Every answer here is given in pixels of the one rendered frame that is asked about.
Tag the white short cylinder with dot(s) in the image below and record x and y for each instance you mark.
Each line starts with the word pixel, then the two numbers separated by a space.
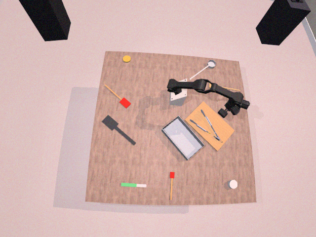
pixel 232 184

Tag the yellow round disc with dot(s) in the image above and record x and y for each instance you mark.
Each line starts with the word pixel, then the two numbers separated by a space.
pixel 126 59

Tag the light wooden board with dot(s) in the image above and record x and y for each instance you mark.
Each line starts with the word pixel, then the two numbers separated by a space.
pixel 222 129

